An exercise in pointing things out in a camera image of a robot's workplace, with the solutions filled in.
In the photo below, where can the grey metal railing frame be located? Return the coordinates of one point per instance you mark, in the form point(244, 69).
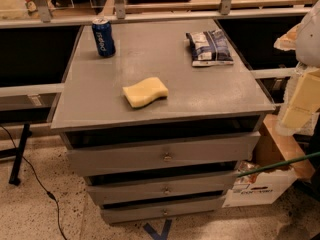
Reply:
point(36, 42)

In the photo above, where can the blue chip bag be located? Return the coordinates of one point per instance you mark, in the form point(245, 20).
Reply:
point(209, 48)

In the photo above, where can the grey drawer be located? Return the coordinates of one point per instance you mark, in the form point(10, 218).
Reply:
point(162, 209)
point(108, 160)
point(161, 187)

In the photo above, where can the yellow green sponge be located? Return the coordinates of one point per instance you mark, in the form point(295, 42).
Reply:
point(145, 92)

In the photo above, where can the open cardboard box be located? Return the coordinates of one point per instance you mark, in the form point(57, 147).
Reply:
point(267, 186)

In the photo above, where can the black stand leg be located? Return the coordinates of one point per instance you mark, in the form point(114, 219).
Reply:
point(26, 133)

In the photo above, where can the top grey drawer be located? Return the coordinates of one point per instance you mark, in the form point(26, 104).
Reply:
point(108, 160)

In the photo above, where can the bottom grey drawer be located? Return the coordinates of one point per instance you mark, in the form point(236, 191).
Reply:
point(162, 209)

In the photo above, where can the blue Pepsi can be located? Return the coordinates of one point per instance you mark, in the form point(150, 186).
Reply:
point(102, 31)

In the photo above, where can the middle grey drawer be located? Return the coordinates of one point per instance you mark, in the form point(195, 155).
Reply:
point(161, 187)

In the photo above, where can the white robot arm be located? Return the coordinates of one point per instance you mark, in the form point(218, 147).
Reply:
point(308, 38)

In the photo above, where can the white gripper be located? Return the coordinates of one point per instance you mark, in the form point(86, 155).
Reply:
point(309, 39)

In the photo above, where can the green pole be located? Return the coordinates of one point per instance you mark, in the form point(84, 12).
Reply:
point(279, 164)

